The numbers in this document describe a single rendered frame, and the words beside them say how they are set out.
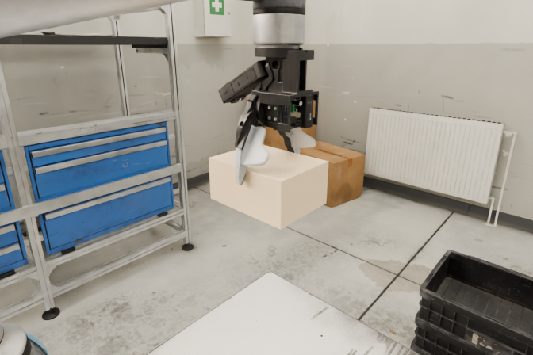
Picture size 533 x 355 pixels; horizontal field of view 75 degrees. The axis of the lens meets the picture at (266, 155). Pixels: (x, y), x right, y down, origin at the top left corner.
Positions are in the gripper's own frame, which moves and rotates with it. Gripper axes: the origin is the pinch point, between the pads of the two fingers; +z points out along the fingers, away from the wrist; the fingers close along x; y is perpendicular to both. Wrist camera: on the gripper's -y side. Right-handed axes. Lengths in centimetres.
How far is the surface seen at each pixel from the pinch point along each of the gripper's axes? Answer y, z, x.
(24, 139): -139, 19, -4
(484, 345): 30, 59, 57
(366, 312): -23, 111, 101
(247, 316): -10.7, 40.1, 5.1
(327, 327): 4.8, 40.0, 14.8
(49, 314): -139, 109, -10
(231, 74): -226, 7, 196
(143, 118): -139, 18, 52
